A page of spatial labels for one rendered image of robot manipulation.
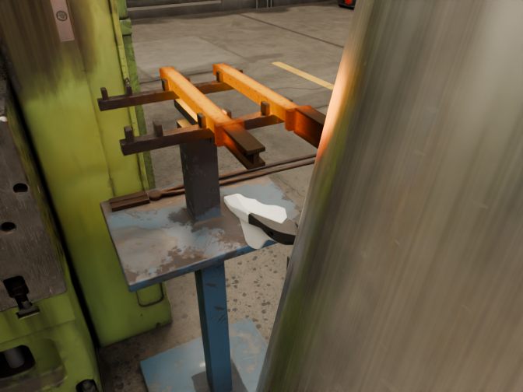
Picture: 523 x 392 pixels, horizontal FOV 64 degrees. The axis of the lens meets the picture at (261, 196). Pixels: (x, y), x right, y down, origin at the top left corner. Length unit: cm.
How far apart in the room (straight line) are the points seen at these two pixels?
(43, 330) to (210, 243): 54
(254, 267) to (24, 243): 100
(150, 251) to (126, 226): 11
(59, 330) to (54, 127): 51
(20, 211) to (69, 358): 48
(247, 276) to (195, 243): 91
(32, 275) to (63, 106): 39
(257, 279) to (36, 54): 113
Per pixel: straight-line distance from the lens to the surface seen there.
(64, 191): 119
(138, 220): 93
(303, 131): 70
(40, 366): 137
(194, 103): 76
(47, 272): 108
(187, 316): 161
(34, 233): 102
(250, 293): 167
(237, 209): 47
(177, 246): 84
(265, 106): 74
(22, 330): 120
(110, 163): 118
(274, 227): 43
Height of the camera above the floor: 121
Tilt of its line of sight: 33 degrees down
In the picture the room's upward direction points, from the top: straight up
